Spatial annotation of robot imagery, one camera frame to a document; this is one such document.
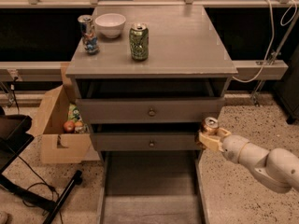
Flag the orange fruit in box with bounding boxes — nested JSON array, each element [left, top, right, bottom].
[[75, 121, 83, 128]]

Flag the grey middle drawer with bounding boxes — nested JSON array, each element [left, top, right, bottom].
[[91, 122, 201, 151]]

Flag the green soda can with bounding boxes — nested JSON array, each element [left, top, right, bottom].
[[129, 23, 149, 61]]

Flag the cardboard box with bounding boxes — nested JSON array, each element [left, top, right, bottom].
[[32, 63, 92, 164]]

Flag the grey open bottom drawer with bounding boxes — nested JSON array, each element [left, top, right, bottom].
[[96, 151, 209, 224]]

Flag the green snack bag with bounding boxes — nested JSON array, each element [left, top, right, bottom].
[[67, 104, 80, 122]]

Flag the grey top drawer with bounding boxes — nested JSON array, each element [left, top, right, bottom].
[[77, 78, 224, 124]]

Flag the black stand with legs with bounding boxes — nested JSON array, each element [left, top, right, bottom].
[[0, 105, 84, 224]]

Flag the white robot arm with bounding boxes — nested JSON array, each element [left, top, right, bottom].
[[198, 128, 299, 193]]

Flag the dark cabinet at right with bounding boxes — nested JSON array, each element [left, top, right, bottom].
[[275, 45, 299, 124]]

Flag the grey wooden drawer cabinet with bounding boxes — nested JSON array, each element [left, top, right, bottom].
[[65, 5, 239, 161]]

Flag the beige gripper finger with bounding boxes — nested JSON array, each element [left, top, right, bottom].
[[217, 128, 232, 138], [199, 133, 223, 152]]

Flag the black floor cable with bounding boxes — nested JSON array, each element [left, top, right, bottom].
[[10, 76, 64, 224]]

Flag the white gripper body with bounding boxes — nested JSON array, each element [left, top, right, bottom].
[[222, 134, 249, 163]]

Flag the white ceramic bowl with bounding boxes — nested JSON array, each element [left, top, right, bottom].
[[95, 13, 126, 38]]

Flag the red apple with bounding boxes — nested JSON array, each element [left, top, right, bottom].
[[64, 120, 75, 133]]

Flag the orange soda can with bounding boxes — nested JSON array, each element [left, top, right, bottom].
[[200, 117, 219, 135]]

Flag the silver blue slim can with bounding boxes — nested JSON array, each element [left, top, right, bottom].
[[78, 15, 99, 55]]

